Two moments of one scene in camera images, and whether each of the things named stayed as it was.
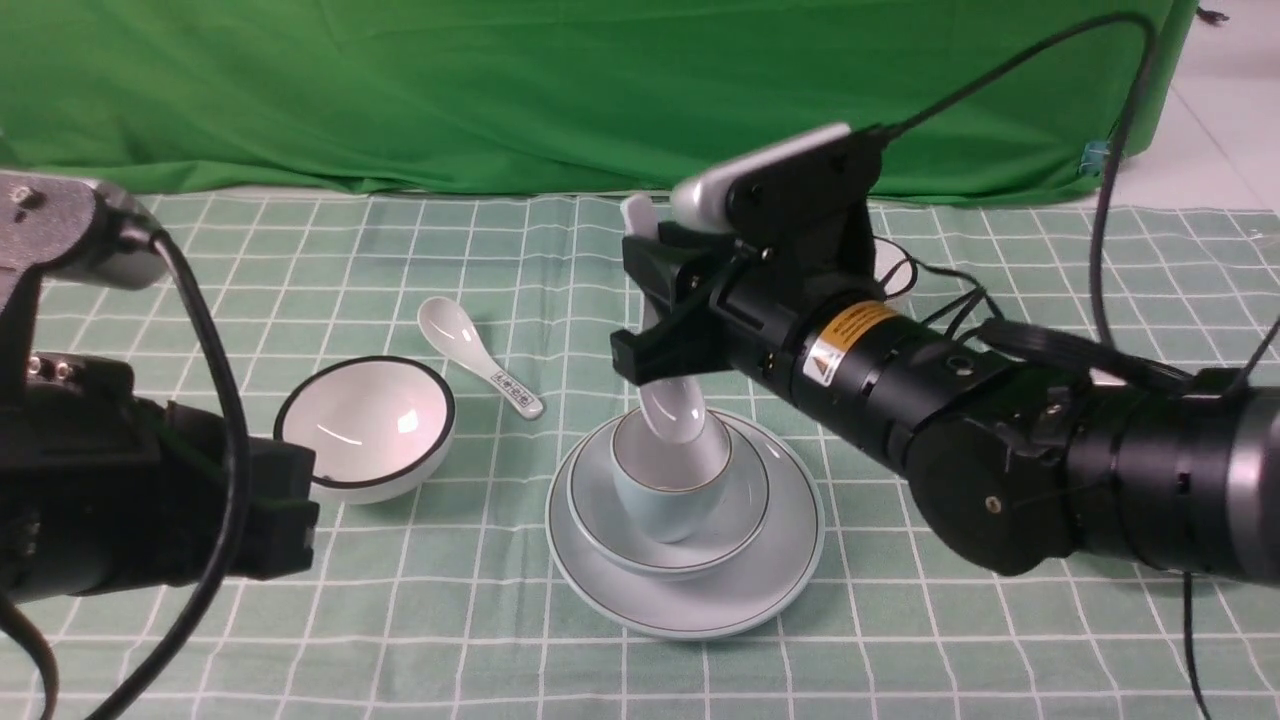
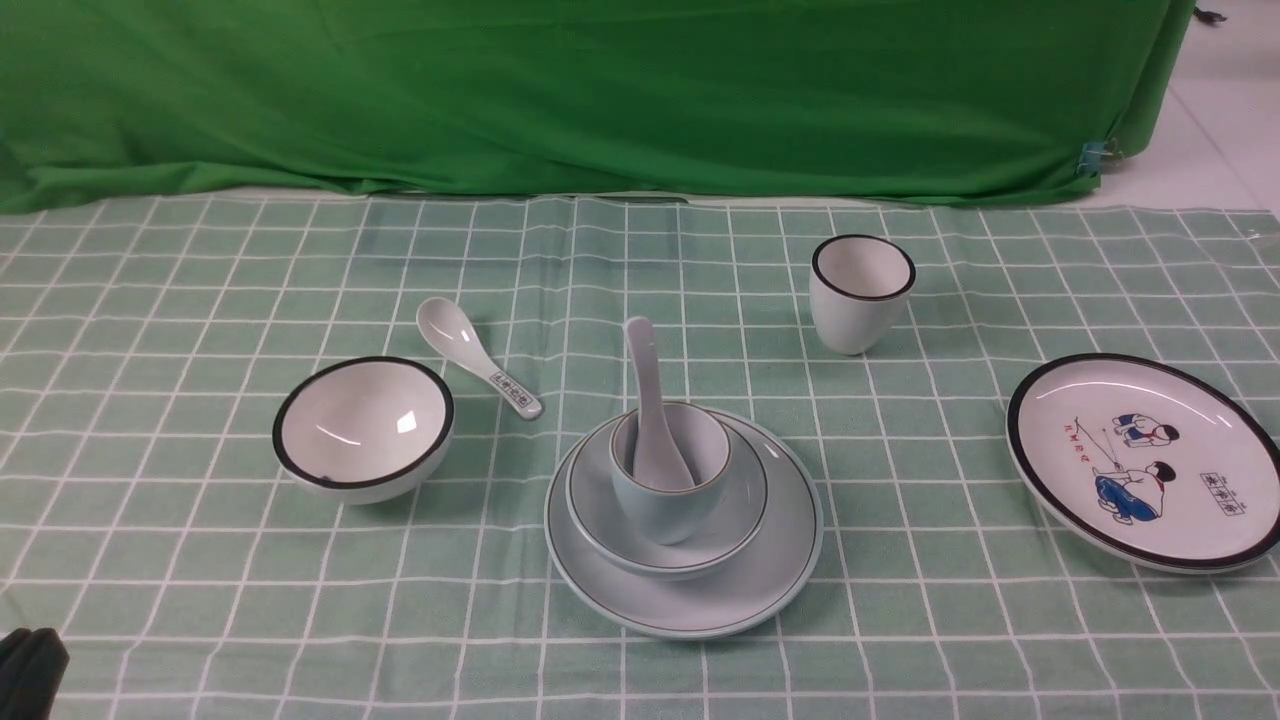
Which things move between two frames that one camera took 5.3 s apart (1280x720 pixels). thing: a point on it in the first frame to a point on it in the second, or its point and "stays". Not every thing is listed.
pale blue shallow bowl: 602,523 stays
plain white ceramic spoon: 676,407 to 658,463
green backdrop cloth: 571,96 stays
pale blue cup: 670,491 stays
